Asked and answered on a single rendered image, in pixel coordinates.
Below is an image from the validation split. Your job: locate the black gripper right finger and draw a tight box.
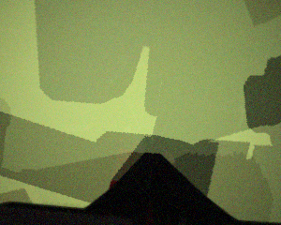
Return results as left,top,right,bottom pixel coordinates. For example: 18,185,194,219
151,153,281,225

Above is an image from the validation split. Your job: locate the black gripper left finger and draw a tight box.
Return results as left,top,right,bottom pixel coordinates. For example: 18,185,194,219
0,153,154,225

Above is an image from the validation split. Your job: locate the red square block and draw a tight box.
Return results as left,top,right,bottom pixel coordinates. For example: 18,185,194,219
109,181,155,225

